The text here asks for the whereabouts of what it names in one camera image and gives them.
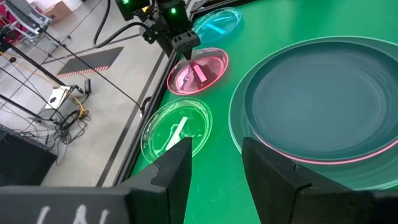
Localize small green translucent plate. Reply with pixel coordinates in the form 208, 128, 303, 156
140, 97, 213, 164

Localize large dark green plate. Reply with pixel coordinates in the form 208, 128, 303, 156
244, 40, 398, 162

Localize small pink translucent plate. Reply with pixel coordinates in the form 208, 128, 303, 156
166, 47, 230, 96

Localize black tripod stand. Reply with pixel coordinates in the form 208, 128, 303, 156
0, 30, 75, 124

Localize cardboard box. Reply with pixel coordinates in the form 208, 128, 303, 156
42, 0, 73, 26

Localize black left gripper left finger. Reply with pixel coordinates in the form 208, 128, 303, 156
119, 136, 193, 224

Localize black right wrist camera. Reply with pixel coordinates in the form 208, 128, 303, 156
171, 29, 201, 53

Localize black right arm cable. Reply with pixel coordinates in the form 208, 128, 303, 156
92, 0, 150, 49

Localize black mat with striped edge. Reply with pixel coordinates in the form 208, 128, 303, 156
56, 46, 124, 79

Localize black equipment case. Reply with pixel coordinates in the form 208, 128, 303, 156
0, 124, 58, 187

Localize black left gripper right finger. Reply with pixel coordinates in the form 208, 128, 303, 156
241, 136, 353, 224

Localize large teal plate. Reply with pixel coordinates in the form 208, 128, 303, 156
228, 35, 398, 191

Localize red chairs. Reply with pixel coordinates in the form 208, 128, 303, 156
0, 2, 22, 35

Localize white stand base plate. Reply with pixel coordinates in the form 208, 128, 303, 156
45, 85, 73, 110

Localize small blue translucent plate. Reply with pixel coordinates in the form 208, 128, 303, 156
192, 6, 243, 45

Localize grey metal cart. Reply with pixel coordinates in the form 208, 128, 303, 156
1, 0, 52, 41

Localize black floor cable bundle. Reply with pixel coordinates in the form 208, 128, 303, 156
18, 108, 91, 147

